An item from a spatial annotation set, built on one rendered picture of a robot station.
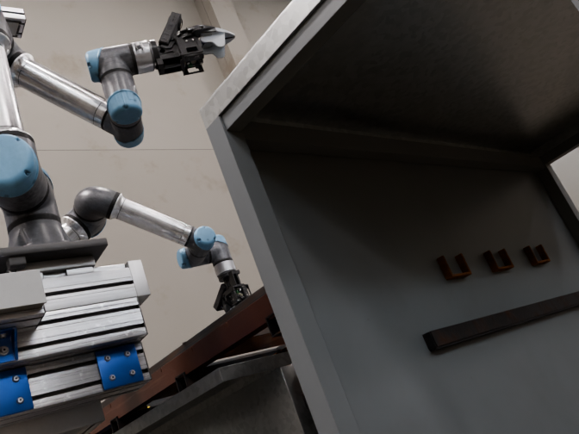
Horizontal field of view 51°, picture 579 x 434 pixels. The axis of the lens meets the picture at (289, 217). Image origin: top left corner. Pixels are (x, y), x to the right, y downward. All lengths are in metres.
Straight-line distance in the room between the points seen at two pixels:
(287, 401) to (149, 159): 4.35
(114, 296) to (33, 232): 0.22
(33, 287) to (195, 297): 3.86
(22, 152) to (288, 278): 0.67
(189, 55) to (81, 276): 0.57
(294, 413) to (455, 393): 0.38
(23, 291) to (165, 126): 4.73
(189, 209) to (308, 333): 4.57
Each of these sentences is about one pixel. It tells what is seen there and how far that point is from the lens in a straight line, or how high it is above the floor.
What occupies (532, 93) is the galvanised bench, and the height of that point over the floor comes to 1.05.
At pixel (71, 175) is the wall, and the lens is 5.22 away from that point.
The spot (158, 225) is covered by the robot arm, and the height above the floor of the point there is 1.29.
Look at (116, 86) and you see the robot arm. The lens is 1.45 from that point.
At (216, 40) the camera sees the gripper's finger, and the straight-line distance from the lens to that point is 1.55.
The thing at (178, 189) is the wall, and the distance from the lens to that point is 5.49.
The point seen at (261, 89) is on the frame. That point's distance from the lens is 0.96.
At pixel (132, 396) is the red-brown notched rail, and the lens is 2.04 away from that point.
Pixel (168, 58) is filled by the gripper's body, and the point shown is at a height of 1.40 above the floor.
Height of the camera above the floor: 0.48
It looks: 20 degrees up
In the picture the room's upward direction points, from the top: 22 degrees counter-clockwise
